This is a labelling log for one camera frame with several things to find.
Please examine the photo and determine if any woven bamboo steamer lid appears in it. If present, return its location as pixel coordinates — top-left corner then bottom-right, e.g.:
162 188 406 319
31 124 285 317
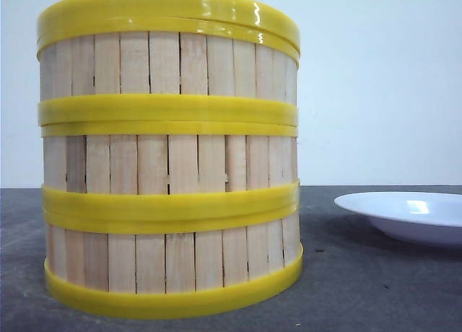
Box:
37 0 300 61

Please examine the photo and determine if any front bamboo steamer basket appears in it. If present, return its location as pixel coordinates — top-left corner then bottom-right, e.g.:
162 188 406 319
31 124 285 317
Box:
43 185 303 319

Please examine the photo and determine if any white plate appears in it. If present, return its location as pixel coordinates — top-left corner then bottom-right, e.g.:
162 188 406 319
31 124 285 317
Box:
334 191 461 249

